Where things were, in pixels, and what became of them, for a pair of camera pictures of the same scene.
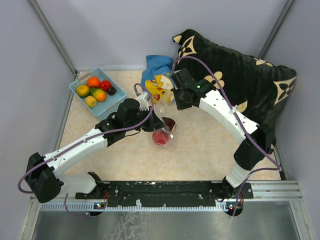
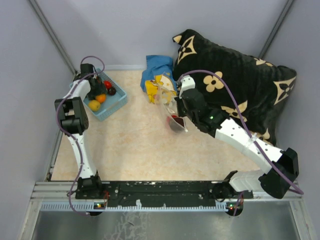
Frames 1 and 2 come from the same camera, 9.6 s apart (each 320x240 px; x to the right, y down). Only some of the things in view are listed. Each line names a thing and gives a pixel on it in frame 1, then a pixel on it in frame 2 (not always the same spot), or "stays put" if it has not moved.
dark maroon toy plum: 170,122 → 180,120
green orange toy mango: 98,94 stays put
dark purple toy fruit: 111,90 stays put
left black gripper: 154,123 → 101,89
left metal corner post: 48,26 stays put
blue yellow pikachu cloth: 157,78 stays put
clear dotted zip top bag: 166,111 → 167,102
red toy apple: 160,138 → 168,119
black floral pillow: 258,88 stays put
